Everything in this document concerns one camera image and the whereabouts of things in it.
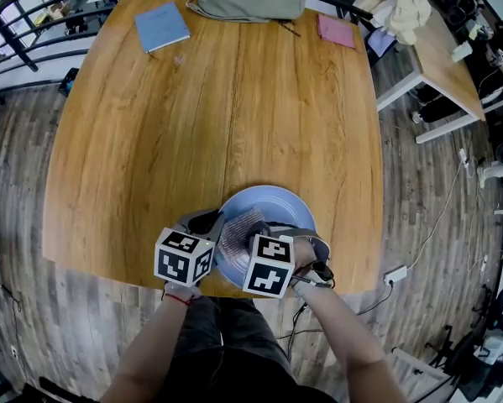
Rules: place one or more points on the grey scrubbing sponge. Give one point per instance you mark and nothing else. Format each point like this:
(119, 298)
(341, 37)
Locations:
(234, 235)

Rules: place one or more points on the pink cloth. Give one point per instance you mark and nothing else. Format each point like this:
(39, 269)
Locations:
(337, 31)

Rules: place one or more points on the blue notebook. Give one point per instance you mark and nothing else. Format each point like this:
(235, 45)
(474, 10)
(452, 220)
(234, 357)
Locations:
(162, 27)

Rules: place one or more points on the white cup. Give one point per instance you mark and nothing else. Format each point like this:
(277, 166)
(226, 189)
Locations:
(462, 51)

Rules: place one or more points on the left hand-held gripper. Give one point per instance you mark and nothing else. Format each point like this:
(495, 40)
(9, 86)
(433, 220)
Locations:
(179, 258)

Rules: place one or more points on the large blue plate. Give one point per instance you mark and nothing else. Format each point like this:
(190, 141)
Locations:
(276, 204)

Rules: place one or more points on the white extension socket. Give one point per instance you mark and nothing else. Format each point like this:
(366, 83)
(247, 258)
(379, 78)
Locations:
(464, 158)

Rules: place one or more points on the person's black shirt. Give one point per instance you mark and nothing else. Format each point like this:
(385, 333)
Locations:
(234, 380)

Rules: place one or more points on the small wooden table white legs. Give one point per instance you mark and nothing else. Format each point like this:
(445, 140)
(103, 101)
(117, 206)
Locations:
(444, 69)

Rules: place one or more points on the person's right hand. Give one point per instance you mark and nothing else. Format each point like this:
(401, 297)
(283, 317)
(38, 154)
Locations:
(305, 254)

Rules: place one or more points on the person's grey shorts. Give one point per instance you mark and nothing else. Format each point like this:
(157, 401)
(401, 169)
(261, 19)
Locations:
(234, 330)

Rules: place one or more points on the wooden table with white legs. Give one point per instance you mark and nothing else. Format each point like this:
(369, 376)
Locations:
(171, 141)

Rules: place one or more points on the black metal railing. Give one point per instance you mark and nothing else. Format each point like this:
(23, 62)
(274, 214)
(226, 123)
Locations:
(33, 27)

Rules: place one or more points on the cream crumpled cloth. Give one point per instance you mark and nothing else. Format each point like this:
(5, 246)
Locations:
(406, 11)

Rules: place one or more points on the lavender cloth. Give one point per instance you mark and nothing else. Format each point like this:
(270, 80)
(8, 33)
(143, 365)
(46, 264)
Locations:
(381, 42)

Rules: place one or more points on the person's right forearm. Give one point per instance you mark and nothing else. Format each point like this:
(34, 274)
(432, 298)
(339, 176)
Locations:
(347, 346)

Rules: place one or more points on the white power strip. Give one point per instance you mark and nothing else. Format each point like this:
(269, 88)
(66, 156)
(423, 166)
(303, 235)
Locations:
(395, 275)

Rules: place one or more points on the black storage crate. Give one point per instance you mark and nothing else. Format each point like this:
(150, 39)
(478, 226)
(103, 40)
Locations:
(68, 83)

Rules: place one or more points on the person's left forearm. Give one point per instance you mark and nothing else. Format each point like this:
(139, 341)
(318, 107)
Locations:
(150, 346)

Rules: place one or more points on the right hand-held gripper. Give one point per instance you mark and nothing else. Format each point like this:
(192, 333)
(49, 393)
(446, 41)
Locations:
(270, 267)

